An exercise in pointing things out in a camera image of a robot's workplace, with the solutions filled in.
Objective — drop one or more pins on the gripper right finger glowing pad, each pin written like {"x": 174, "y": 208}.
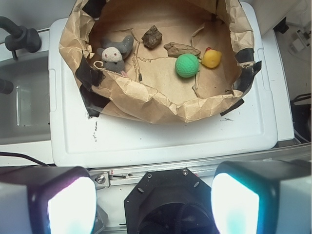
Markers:
{"x": 263, "y": 197}

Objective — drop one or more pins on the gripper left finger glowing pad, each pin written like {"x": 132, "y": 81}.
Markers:
{"x": 46, "y": 200}

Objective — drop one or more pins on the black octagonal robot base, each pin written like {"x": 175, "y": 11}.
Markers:
{"x": 170, "y": 202}

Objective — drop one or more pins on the brown wood chip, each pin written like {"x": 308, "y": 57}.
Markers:
{"x": 176, "y": 49}

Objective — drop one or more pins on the grey plastic bin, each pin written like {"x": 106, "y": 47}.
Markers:
{"x": 24, "y": 113}

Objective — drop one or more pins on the yellow rubber duck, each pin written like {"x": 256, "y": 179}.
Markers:
{"x": 211, "y": 58}

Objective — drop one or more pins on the green dimpled ball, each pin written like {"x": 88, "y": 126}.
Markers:
{"x": 187, "y": 65}

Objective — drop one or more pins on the grey plush bunny toy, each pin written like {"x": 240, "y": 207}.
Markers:
{"x": 113, "y": 53}

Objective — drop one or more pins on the brown crumpled paper bag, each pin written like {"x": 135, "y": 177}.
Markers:
{"x": 152, "y": 91}

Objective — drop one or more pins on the dark brown rock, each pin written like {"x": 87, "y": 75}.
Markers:
{"x": 152, "y": 38}

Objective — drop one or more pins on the aluminium extrusion rail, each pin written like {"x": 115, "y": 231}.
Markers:
{"x": 106, "y": 177}

